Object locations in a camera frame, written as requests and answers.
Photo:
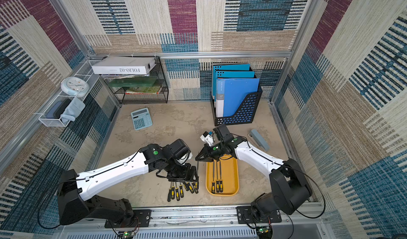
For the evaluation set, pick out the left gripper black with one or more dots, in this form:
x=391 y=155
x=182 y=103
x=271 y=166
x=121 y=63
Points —
x=186 y=177

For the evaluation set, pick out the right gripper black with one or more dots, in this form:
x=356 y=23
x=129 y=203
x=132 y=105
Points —
x=211 y=153

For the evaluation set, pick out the yellow plastic storage tray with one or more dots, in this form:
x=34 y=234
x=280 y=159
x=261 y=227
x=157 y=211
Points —
x=229 y=175

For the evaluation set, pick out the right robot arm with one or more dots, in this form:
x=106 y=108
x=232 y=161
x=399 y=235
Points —
x=289 y=186

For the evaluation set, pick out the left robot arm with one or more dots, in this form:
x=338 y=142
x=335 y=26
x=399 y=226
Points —
x=77 y=193

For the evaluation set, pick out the black mesh file holder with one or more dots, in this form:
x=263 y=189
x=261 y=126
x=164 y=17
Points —
x=245 y=112

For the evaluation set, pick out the white folio box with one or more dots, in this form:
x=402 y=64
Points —
x=119 y=65

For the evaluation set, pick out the grey blue stapler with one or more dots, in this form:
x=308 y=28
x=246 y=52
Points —
x=260 y=141

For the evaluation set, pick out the front blue folder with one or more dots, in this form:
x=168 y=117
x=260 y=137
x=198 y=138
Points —
x=230 y=93

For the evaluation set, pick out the light blue calculator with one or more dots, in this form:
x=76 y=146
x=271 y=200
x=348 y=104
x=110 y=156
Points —
x=141 y=119

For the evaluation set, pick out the middle teal folder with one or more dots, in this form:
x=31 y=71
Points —
x=229 y=74

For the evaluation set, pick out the teal folder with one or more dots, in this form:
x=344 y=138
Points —
x=226 y=66
x=229 y=74

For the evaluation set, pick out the rear teal folder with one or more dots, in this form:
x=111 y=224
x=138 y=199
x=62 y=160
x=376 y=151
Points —
x=226 y=66

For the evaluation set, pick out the green book on shelf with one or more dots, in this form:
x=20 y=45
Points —
x=146 y=81

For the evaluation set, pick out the light blue cloth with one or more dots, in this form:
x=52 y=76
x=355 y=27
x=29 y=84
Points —
x=72 y=111

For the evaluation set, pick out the white round clock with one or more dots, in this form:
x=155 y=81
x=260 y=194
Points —
x=73 y=86

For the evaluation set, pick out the dark blue case in basket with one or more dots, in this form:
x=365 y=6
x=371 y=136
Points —
x=58 y=109

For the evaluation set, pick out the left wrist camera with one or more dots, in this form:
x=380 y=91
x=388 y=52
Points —
x=182 y=160

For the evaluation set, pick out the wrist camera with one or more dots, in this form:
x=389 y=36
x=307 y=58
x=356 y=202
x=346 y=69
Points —
x=182 y=160
x=208 y=138

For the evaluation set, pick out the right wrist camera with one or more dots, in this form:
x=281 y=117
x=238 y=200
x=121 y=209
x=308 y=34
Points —
x=208 y=138

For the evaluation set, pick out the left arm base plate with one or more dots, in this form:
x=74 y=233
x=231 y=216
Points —
x=138 y=218

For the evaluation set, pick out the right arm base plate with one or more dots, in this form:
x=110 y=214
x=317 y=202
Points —
x=250 y=215

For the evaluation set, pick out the black wire desk shelf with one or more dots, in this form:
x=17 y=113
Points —
x=140 y=89

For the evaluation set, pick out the aluminium front rail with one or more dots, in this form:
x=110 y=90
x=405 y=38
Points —
x=205 y=222

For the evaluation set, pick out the white wire wall basket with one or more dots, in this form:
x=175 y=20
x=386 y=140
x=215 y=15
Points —
x=85 y=72

